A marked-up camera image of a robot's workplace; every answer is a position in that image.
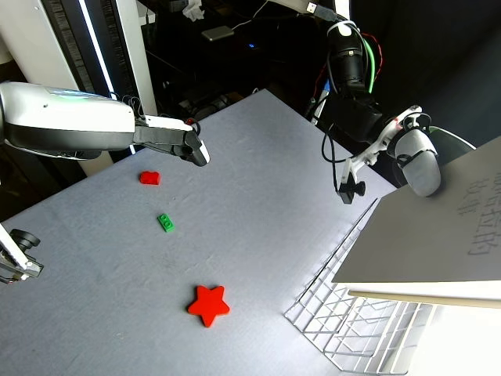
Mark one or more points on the red toy brick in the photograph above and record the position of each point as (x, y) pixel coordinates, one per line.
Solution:
(150, 178)

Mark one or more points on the crumpled white paper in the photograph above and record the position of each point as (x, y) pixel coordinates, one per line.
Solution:
(193, 9)

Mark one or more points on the beige paperback book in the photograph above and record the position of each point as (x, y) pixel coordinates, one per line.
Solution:
(411, 243)

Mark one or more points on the grey power bank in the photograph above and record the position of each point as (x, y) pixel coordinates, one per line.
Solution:
(217, 33)

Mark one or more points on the red star block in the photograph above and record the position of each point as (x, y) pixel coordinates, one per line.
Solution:
(207, 305)

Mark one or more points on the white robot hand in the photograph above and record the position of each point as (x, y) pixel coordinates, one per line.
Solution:
(70, 121)
(419, 164)

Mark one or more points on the black storage box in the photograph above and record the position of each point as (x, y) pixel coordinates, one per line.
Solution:
(207, 105)

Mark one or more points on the green toy brick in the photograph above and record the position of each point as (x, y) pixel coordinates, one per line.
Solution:
(166, 223)

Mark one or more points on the white and black column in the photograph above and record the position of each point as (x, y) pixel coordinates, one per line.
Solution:
(129, 47)

